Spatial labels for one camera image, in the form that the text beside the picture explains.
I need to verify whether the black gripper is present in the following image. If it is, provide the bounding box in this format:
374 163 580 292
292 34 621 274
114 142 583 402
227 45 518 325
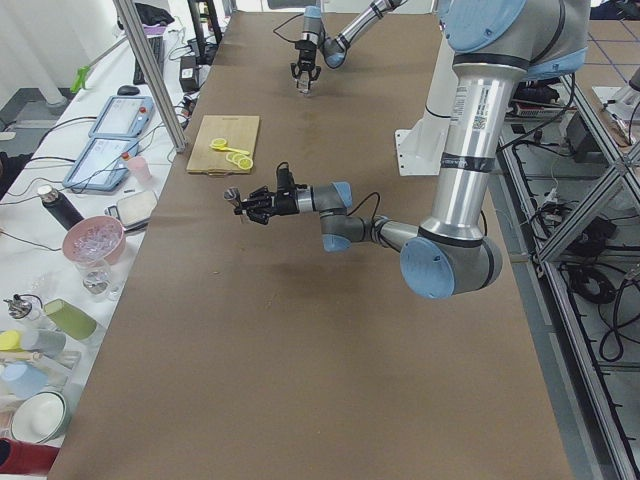
290 40 321 83
234 162 307 225

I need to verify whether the steel measuring jigger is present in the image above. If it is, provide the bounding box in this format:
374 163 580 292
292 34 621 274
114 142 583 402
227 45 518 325
223 187 245 223

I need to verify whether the clear glass shaker cup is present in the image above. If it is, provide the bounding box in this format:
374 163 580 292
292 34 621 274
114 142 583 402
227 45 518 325
296 78 311 95

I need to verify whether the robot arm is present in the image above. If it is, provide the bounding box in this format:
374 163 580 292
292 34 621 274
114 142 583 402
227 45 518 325
225 1 590 299
290 0 403 93

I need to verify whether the pink cup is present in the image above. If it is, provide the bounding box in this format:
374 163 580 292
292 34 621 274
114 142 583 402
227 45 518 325
125 156 153 184

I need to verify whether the light blue cup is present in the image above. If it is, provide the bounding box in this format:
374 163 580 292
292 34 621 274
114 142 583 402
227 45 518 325
1 362 48 400

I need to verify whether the yellow plastic spoon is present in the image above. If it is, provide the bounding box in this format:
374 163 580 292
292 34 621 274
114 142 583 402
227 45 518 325
224 146 250 155

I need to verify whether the wooden cutting board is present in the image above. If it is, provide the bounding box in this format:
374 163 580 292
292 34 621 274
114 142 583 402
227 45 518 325
186 115 260 176

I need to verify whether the kitchen scale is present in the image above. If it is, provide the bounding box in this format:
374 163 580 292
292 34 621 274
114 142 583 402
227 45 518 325
104 190 158 232

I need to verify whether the black keyboard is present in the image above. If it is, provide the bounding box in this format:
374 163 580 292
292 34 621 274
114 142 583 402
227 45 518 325
132 35 166 85

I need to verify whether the upper teach pendant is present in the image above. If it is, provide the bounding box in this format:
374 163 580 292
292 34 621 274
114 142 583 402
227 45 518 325
89 95 154 138

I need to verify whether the teach pendant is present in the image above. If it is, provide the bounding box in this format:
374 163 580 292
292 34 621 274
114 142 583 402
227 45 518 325
62 137 139 193
89 95 154 138

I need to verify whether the lower teach pendant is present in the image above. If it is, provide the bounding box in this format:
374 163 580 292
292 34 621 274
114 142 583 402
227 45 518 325
62 137 139 193

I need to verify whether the pink bowl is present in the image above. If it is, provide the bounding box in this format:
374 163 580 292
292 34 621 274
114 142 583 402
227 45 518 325
62 215 126 265

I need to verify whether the black computer mouse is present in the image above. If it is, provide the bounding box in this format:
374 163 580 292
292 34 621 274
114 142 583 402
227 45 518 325
117 85 140 96

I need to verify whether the clear drinking glass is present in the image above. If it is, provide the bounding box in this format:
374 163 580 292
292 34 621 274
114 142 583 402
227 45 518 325
74 259 123 301

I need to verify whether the black thermos bottle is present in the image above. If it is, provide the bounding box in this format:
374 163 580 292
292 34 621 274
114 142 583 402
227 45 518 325
37 184 84 230

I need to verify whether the green tumbler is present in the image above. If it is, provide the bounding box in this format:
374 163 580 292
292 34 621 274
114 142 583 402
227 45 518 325
43 299 98 341

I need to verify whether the white green bowl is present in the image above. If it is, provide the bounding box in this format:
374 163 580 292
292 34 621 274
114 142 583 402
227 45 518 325
10 391 71 443

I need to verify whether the red thermos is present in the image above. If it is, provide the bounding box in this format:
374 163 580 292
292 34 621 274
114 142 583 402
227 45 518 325
1 438 60 476

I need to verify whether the aluminium frame post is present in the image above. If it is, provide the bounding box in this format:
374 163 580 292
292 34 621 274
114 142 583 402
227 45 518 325
113 0 187 153

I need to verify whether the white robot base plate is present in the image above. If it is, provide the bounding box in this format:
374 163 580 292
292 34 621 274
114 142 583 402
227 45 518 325
394 129 446 176

